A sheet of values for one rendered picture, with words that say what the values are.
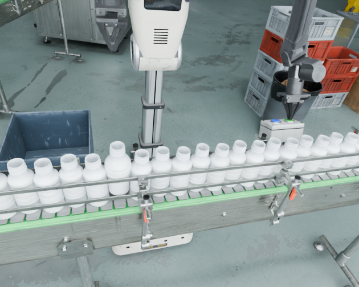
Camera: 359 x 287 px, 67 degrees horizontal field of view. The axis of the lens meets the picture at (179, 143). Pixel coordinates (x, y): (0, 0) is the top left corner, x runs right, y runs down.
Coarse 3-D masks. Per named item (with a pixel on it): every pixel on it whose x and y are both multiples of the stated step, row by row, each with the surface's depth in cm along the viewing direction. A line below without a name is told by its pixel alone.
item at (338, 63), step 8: (336, 48) 345; (344, 48) 345; (328, 56) 349; (336, 56) 353; (344, 56) 346; (328, 64) 305; (336, 64) 310; (344, 64) 314; (352, 64) 317; (328, 72) 314; (336, 72) 318; (344, 72) 322; (352, 72) 326
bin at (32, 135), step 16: (16, 112) 115; (32, 112) 117; (48, 112) 119; (64, 112) 120; (80, 112) 123; (16, 128) 116; (32, 128) 122; (48, 128) 124; (64, 128) 126; (80, 128) 128; (16, 144) 114; (32, 144) 127; (48, 144) 129; (64, 144) 131; (80, 144) 134; (0, 160) 96; (32, 160) 95; (80, 160) 101
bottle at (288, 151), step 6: (288, 138) 85; (294, 138) 85; (288, 144) 84; (294, 144) 83; (282, 150) 86; (288, 150) 85; (294, 150) 85; (282, 156) 86; (288, 156) 85; (294, 156) 85; (276, 168) 89; (282, 168) 88; (276, 174) 90
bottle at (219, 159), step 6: (222, 144) 79; (216, 150) 78; (222, 150) 77; (228, 150) 78; (210, 156) 81; (216, 156) 79; (222, 156) 78; (210, 162) 80; (216, 162) 79; (222, 162) 79; (228, 162) 80; (210, 168) 81; (210, 174) 82; (216, 174) 81; (222, 174) 81; (210, 180) 83; (216, 180) 82; (222, 180) 84
